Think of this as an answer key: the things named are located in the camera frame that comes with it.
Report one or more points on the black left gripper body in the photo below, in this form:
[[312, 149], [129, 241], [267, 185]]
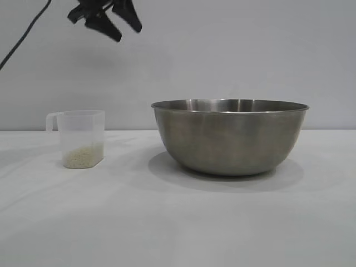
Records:
[[91, 9]]

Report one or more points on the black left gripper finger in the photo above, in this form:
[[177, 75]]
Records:
[[130, 18], [107, 27]]

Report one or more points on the translucent plastic measuring cup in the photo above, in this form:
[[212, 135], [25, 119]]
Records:
[[82, 130]]

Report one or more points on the white rice grains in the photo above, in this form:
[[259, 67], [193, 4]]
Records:
[[83, 158]]

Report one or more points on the stainless steel mixing bowl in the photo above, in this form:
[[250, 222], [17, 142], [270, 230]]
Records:
[[229, 137]]

